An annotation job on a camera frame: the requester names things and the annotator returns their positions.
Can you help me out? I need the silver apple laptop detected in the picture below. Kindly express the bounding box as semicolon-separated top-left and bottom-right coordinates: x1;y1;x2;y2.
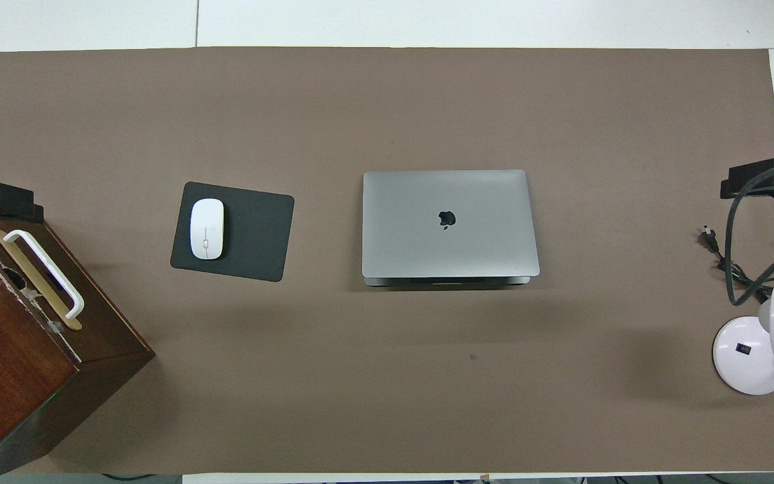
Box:
361;169;541;288

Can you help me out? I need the dark brown wooden box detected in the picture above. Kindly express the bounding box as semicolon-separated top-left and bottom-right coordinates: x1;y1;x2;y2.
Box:
0;216;156;483

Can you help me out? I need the white desk lamp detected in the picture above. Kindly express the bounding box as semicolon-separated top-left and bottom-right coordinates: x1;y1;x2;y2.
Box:
712;278;774;396

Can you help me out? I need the white computer mouse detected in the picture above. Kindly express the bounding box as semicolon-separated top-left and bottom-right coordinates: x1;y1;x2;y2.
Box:
189;198;225;260

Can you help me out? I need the black mouse pad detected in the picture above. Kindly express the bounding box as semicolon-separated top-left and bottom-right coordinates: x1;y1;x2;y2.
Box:
170;181;295;283

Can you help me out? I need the brown paper table mat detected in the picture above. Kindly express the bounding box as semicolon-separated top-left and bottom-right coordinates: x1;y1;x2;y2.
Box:
0;46;774;475

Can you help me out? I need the brass handle backing plate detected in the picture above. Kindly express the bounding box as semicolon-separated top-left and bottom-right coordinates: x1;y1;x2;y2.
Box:
0;229;83;331

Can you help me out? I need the grey right arm cable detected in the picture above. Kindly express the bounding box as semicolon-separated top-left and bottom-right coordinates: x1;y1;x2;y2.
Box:
726;158;774;307

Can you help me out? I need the white box handle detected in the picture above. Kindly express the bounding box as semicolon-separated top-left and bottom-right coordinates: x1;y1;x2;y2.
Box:
3;229;85;319

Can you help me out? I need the black lamp power cord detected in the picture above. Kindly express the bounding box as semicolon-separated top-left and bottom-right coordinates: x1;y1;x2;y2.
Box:
701;226;774;303

